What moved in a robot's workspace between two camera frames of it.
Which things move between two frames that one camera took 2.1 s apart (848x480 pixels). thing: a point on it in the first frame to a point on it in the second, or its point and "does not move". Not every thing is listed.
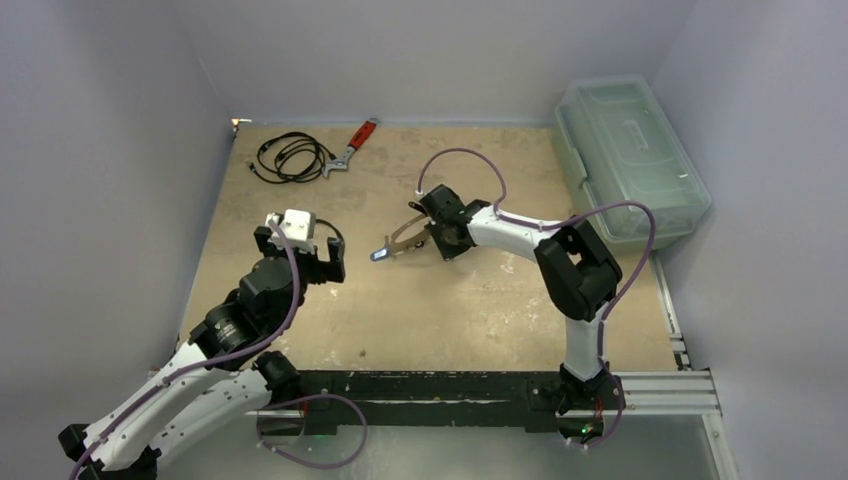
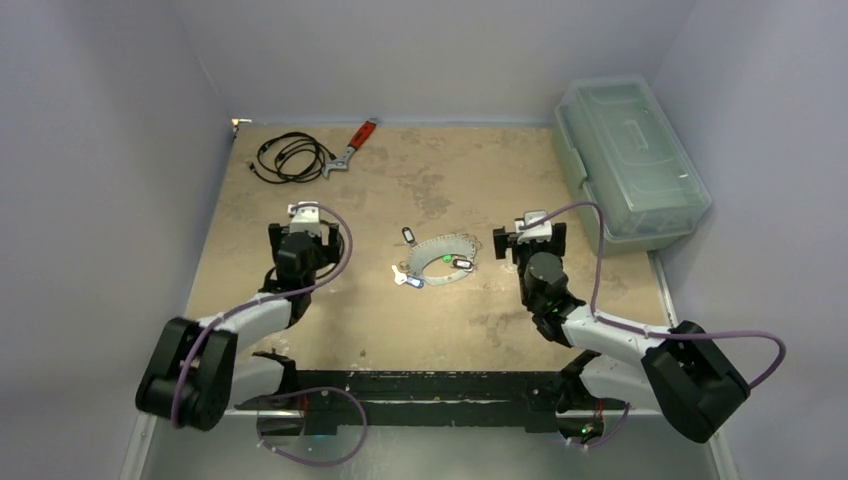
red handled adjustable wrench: x=359 y=138 does not move
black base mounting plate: x=579 y=400 does not move
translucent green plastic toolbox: x=619 y=144 does not move
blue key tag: x=379 y=254 to x=415 y=281
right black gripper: x=436 y=221 to x=502 y=240
